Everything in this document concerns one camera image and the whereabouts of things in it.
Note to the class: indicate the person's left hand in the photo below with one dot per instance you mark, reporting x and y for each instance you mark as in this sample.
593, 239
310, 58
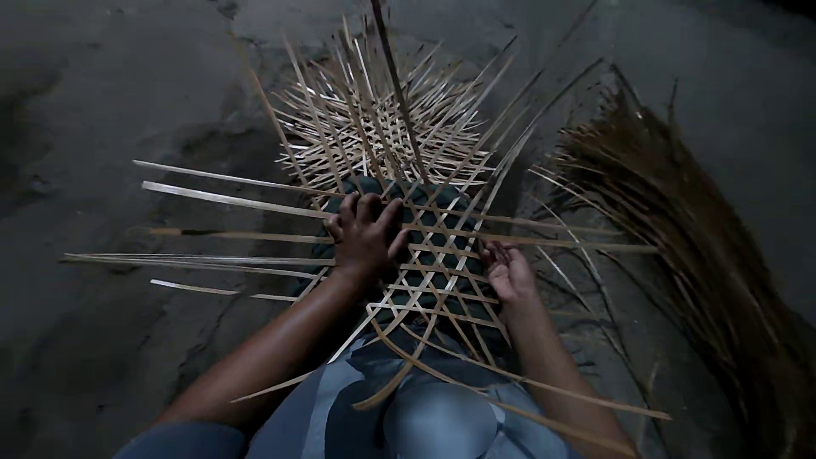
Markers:
362, 245

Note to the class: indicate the person's right hand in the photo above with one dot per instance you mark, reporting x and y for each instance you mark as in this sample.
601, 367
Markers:
513, 274

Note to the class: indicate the person's left ring finger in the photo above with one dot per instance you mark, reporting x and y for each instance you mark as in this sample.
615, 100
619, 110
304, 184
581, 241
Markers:
347, 209

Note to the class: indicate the person's right fingers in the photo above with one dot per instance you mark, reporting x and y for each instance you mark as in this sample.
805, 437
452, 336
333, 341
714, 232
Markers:
495, 252

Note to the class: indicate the person's left middle finger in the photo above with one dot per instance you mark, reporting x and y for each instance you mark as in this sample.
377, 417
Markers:
368, 208

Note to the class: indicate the person's left index finger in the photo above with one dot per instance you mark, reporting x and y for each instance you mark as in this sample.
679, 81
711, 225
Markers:
389, 213

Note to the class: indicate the person's left little finger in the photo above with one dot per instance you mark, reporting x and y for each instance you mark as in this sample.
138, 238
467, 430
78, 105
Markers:
333, 226

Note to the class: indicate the person's left thumb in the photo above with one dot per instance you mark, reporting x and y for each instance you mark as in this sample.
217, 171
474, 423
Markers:
399, 243

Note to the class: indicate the open-weave bamboo strip mesh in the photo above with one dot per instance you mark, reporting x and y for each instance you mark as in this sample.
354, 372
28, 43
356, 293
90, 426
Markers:
440, 293

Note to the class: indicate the person's left forearm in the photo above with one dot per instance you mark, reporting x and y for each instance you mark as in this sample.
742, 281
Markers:
287, 341

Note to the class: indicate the person's right forearm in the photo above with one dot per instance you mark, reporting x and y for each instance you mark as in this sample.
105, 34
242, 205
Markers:
561, 363

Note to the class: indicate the dark green padded support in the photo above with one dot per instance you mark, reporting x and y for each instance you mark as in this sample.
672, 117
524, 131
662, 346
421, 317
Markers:
366, 185

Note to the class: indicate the loose thin pale strips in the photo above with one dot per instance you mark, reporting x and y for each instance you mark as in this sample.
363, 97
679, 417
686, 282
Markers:
579, 243

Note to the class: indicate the pile of woven bamboo pieces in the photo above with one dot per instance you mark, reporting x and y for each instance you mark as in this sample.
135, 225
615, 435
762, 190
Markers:
382, 121

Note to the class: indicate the person's body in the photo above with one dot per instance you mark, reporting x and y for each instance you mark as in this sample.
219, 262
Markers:
357, 408

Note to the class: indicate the bundle of long brown strips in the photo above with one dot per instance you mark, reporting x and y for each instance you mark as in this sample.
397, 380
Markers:
688, 223

